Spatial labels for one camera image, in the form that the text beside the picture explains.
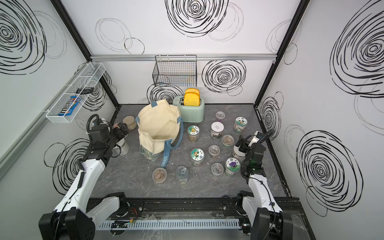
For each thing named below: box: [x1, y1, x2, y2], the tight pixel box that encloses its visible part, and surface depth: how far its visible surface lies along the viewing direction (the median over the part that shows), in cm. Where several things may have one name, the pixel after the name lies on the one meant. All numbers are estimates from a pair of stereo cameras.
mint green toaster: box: [172, 96, 205, 123], surface depth 103 cm
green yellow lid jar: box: [190, 148, 205, 167], surface depth 86 cm
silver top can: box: [175, 166, 189, 185], surface depth 80 cm
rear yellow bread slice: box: [184, 88, 200, 95], surface depth 101 cm
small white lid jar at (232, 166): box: [225, 157, 241, 177], surface depth 82 cm
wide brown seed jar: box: [152, 167, 168, 183], surface depth 81 cm
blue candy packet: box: [58, 96, 82, 116], surface depth 72 cm
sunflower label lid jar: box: [187, 125, 200, 143], surface depth 96 cm
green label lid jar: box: [233, 116, 248, 133], surface depth 102 cm
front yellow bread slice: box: [183, 92, 200, 107], surface depth 99 cm
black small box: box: [76, 87, 94, 95], surface depth 80 cm
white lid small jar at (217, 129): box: [210, 121, 225, 139], surface depth 98 cm
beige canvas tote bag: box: [135, 99, 184, 168], surface depth 93 cm
